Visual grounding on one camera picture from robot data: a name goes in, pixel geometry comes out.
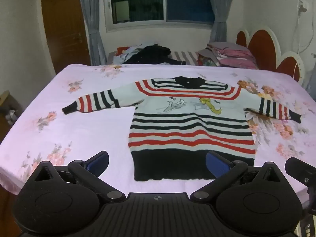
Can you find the wooden bedside cabinet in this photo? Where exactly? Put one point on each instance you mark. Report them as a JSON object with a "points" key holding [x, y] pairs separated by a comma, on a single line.
{"points": [[8, 108]]}

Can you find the white framed window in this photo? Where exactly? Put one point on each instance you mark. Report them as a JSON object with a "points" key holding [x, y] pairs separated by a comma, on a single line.
{"points": [[160, 2]]}

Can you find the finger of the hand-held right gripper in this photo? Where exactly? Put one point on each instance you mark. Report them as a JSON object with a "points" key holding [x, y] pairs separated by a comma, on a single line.
{"points": [[301, 171]]}

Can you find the striped cartoon print sweater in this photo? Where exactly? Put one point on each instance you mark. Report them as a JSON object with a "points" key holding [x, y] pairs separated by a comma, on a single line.
{"points": [[187, 126]]}

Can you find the grey striped mattress cover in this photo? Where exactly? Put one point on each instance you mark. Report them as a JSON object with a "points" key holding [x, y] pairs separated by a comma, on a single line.
{"points": [[185, 56]]}

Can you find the pink floral bed sheet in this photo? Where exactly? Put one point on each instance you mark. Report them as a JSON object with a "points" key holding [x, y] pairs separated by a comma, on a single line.
{"points": [[81, 130]]}

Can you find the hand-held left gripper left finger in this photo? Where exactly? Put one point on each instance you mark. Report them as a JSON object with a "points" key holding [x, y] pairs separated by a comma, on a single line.
{"points": [[98, 163]]}

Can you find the red and white headboard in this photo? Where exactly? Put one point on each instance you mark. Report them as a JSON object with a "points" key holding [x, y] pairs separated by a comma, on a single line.
{"points": [[263, 47]]}

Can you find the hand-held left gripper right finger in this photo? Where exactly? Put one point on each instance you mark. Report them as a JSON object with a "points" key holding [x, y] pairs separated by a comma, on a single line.
{"points": [[217, 165]]}

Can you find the grey curtain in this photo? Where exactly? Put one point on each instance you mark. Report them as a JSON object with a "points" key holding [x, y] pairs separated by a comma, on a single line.
{"points": [[92, 24], [219, 17]]}

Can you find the white wall plug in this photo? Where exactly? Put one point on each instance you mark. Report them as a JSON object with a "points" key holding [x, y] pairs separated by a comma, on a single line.
{"points": [[302, 7]]}

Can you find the stack of folded pink bedding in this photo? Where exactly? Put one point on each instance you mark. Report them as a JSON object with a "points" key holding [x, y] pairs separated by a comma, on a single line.
{"points": [[233, 55]]}

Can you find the brown wooden door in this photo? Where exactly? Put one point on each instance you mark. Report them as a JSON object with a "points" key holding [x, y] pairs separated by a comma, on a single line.
{"points": [[65, 29]]}

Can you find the pile of dark clothes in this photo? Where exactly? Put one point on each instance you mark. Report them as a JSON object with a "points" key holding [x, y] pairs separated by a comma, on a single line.
{"points": [[153, 53]]}

